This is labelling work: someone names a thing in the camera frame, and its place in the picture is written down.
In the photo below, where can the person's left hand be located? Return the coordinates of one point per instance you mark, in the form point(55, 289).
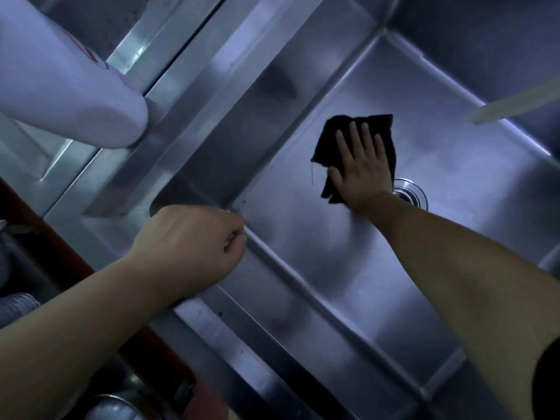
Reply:
point(188, 249)

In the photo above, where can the person's right hand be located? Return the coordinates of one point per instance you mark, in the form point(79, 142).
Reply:
point(365, 179)

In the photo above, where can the dark cleaning cloth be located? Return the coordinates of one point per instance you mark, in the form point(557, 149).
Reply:
point(328, 139)

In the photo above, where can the stainless steel sink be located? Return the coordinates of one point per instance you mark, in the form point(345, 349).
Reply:
point(113, 21)
point(306, 240)

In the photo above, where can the person's left forearm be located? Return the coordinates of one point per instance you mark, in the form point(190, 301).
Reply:
point(65, 345)

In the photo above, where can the person's right forearm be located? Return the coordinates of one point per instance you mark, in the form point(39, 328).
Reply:
point(459, 279)

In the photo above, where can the round metal drain strainer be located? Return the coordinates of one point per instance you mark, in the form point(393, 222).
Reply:
point(413, 194)

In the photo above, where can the round metal container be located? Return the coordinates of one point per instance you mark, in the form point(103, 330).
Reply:
point(113, 411)

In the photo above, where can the grey corrugated drain pipe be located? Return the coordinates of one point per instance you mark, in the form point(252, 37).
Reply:
point(17, 308)

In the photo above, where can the white plastic bottle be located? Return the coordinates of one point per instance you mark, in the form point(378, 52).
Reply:
point(57, 91)

